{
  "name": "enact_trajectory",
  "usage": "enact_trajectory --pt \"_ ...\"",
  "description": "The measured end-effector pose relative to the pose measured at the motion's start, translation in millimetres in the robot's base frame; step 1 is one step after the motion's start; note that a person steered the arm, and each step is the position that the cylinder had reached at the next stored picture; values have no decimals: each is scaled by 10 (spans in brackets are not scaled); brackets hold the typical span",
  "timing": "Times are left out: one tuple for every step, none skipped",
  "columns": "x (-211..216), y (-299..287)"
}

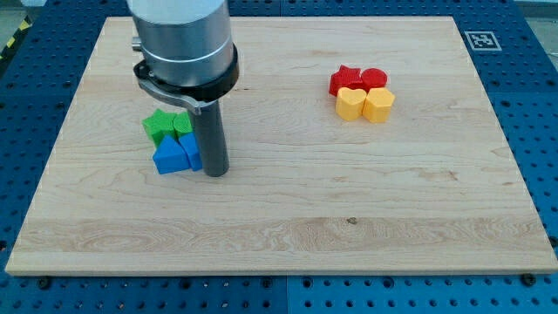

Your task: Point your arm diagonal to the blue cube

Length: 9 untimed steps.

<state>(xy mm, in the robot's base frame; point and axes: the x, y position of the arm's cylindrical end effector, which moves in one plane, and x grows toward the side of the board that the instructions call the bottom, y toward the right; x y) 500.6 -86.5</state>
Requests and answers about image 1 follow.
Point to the blue cube block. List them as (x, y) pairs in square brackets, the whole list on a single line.
[(190, 146)]

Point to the red star block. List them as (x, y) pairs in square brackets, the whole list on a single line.
[(345, 76)]

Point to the yellow heart block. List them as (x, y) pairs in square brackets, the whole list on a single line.
[(350, 103)]

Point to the green cylinder block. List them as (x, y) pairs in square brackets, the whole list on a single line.
[(182, 124)]

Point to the yellow pentagon block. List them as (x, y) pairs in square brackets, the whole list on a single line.
[(377, 105)]

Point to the black bolt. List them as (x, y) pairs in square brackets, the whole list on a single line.
[(528, 279), (44, 283)]

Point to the green star block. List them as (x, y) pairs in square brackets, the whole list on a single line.
[(159, 125)]

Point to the red cylinder block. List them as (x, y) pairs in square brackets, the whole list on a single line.
[(373, 78)]

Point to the black bolt right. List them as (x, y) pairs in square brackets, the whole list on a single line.
[(528, 279)]

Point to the black bolt left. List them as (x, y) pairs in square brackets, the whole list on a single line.
[(44, 283)]

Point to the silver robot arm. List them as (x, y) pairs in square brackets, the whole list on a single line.
[(190, 59)]

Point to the wooden board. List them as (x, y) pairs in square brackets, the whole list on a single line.
[(434, 190)]

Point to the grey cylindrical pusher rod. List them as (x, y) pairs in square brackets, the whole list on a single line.
[(210, 136)]

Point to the blue triangle block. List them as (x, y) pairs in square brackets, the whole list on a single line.
[(170, 157)]

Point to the white fiducial marker tag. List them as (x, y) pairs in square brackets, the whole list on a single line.
[(482, 41)]

